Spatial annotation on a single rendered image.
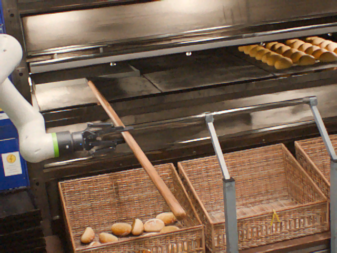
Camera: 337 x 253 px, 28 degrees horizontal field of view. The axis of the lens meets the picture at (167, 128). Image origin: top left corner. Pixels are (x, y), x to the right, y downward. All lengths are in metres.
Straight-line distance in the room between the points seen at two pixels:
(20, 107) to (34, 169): 0.67
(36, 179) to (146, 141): 0.54
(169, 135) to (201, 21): 0.56
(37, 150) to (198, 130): 0.99
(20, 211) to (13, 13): 0.84
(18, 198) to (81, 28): 0.79
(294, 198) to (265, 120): 0.41
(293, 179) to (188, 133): 0.56
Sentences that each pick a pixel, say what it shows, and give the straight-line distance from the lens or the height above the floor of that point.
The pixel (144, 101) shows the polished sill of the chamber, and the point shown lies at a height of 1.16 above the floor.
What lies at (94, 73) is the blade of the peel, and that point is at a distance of 3.78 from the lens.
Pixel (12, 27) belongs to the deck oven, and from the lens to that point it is 3.04.
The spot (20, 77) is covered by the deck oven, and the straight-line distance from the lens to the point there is 3.07.
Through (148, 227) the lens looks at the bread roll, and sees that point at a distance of 3.18.
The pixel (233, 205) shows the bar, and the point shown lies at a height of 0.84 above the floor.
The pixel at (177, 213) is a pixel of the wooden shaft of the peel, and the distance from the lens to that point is 1.90.
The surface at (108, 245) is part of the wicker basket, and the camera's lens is 2.83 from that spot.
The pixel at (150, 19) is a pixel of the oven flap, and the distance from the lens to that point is 3.12.
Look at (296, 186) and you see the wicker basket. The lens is 3.36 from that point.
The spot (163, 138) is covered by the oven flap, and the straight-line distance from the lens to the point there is 3.24.
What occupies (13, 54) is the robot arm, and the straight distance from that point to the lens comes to 2.26.
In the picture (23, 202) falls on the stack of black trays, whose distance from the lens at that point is 2.97.
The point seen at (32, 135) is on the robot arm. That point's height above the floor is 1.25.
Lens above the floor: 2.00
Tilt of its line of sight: 18 degrees down
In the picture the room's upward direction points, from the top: 5 degrees counter-clockwise
